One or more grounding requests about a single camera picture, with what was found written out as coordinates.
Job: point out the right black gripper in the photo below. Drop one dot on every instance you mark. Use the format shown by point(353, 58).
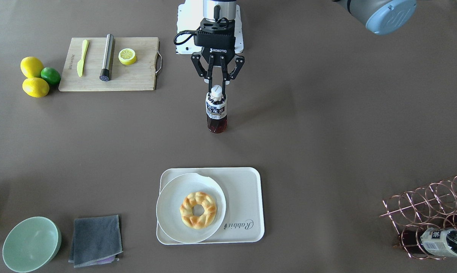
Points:
point(218, 50)

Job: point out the tea bottle white cap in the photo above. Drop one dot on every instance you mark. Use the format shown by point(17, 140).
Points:
point(216, 110)

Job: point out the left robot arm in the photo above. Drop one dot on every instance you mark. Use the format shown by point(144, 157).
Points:
point(380, 16)

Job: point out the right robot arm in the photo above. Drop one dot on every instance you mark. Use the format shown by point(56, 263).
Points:
point(217, 9)

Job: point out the cream rabbit tray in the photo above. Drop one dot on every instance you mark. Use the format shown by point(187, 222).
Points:
point(244, 220)

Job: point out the tea bottle in rack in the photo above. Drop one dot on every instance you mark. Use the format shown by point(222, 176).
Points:
point(430, 242)

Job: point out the bamboo cutting board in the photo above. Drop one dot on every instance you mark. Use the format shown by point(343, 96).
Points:
point(139, 76)

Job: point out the half lemon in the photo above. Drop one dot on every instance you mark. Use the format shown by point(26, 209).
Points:
point(127, 56)

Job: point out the steel muddler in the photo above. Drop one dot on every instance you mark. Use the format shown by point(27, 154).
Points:
point(105, 74)

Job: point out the yellow-green plastic knife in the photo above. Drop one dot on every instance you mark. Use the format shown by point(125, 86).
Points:
point(81, 62)

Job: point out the white plate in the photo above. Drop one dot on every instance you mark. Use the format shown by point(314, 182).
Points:
point(169, 202)

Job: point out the green lime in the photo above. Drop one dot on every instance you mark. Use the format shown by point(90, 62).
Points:
point(50, 75)

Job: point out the grey folded cloth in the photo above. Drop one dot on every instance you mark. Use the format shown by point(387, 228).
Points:
point(96, 240)

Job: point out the mint green bowl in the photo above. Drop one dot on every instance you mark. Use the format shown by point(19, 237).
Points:
point(31, 244)

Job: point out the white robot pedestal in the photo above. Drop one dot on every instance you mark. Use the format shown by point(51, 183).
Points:
point(190, 14)

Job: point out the braided ring bread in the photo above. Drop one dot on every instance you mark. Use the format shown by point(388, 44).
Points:
point(198, 210)

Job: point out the copper wire bottle rack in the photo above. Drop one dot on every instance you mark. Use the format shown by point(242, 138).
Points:
point(432, 205)

